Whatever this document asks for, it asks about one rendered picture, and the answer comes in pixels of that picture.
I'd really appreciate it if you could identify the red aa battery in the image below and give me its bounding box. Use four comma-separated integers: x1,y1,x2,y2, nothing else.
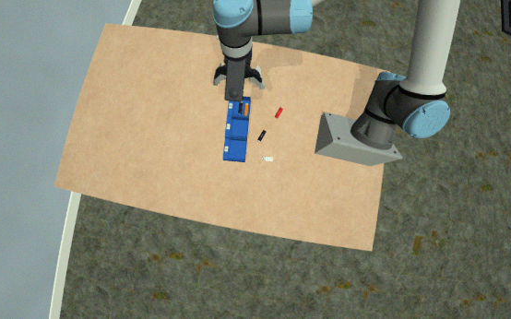
275,107,283,119

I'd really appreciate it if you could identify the blue rack of bins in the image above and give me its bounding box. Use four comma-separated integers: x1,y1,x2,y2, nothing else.
223,96,251,162

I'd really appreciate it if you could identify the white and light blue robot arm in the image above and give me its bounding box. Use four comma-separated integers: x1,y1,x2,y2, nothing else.
212,0,460,150

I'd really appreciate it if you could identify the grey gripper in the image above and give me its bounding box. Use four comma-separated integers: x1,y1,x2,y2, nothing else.
213,44,265,89

